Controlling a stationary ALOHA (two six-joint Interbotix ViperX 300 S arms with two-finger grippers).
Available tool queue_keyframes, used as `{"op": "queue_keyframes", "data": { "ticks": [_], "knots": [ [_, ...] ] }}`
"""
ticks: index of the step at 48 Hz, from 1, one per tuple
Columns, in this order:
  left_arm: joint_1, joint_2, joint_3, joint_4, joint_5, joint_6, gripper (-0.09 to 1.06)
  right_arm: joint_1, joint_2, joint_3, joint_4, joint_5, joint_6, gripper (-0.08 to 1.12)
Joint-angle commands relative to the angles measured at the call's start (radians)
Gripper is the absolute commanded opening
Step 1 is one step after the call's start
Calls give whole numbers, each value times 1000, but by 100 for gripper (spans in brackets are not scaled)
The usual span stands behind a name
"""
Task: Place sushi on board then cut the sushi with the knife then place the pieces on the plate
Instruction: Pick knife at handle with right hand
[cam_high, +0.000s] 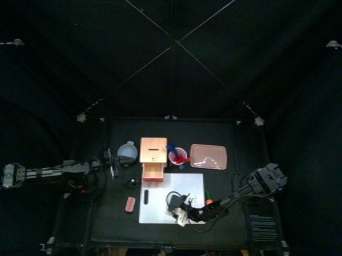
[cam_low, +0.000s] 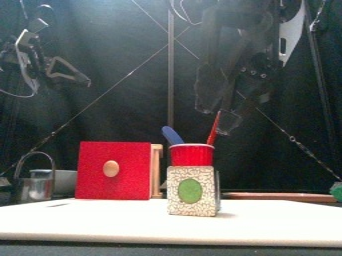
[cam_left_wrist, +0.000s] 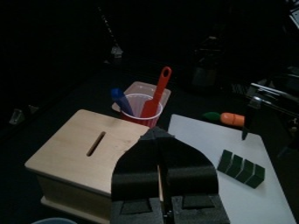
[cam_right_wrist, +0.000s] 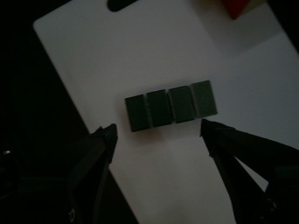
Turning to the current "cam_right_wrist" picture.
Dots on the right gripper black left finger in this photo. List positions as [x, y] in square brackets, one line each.
[91, 175]

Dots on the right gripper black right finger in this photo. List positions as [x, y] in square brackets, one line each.
[248, 175]

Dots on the dark seaweed toy sushi piece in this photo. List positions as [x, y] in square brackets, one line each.
[137, 113]
[181, 104]
[160, 108]
[204, 99]

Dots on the white plastic cutting board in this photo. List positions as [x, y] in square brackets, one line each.
[163, 52]

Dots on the red box with wooden knob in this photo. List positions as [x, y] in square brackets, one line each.
[235, 7]

